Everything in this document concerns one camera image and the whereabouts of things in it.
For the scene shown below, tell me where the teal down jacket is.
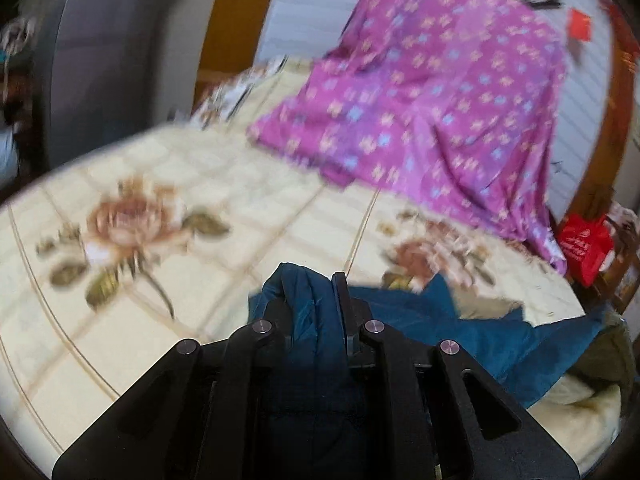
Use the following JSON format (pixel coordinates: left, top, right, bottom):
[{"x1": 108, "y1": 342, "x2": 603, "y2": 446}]
[{"x1": 247, "y1": 261, "x2": 609, "y2": 411}]

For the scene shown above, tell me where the cream floral bed quilt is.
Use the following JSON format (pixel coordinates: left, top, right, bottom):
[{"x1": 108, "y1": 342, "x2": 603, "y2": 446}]
[{"x1": 0, "y1": 54, "x2": 624, "y2": 480}]

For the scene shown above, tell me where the wooden shelf rack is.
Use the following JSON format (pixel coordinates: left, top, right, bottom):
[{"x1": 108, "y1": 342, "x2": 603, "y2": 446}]
[{"x1": 591, "y1": 204, "x2": 640, "y2": 316}]

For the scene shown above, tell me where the red shopping bag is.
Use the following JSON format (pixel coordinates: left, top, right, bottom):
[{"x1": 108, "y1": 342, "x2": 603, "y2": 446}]
[{"x1": 556, "y1": 214, "x2": 614, "y2": 287}]

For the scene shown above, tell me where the floral pillow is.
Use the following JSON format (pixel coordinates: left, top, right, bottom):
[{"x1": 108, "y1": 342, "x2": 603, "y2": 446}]
[{"x1": 189, "y1": 55, "x2": 288, "y2": 129}]

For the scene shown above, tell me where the purple floral sheet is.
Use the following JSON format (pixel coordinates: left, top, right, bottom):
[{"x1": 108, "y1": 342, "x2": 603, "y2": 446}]
[{"x1": 248, "y1": 0, "x2": 566, "y2": 271}]

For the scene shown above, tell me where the grey refrigerator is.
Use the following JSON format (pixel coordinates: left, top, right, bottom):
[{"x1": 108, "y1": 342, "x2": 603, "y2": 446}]
[{"x1": 20, "y1": 0, "x2": 162, "y2": 169}]

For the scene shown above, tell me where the pile of bags and clutter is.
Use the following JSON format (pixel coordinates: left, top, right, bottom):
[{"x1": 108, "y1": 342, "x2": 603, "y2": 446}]
[{"x1": 1, "y1": 16, "x2": 37, "y2": 192}]

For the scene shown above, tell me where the red flag left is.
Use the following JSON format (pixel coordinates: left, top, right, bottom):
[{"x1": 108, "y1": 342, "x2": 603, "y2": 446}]
[{"x1": 567, "y1": 8, "x2": 592, "y2": 42}]

